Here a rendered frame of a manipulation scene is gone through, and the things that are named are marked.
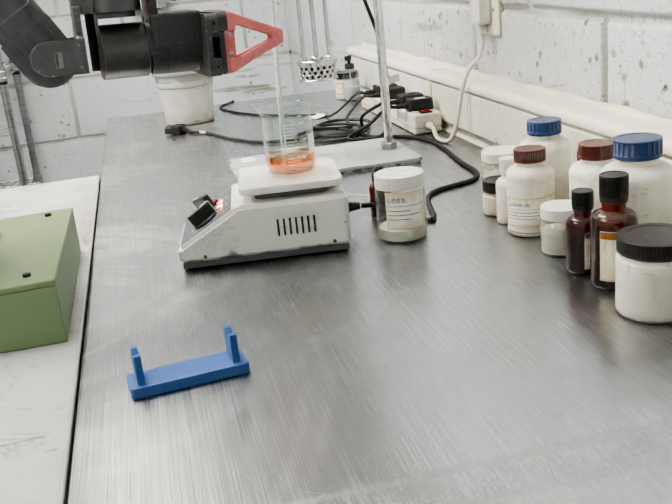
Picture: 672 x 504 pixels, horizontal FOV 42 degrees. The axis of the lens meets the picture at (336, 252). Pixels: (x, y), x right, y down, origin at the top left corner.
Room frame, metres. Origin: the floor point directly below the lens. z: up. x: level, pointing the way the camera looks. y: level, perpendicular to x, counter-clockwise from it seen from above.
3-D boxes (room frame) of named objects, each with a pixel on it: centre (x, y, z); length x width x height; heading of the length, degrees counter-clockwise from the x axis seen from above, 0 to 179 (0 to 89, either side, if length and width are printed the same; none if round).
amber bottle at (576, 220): (0.85, -0.25, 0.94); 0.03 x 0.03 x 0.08
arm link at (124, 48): (0.97, 0.20, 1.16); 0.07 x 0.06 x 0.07; 110
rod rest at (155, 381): (0.68, 0.13, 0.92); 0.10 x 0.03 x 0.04; 108
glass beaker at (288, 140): (1.04, 0.05, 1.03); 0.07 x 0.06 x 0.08; 109
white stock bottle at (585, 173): (0.94, -0.29, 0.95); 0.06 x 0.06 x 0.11
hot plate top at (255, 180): (1.04, 0.05, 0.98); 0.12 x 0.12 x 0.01; 4
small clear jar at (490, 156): (1.14, -0.23, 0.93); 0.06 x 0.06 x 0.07
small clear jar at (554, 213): (0.91, -0.25, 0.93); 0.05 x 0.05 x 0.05
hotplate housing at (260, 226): (1.04, 0.07, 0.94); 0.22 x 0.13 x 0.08; 94
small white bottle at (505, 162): (1.04, -0.22, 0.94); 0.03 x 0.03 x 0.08
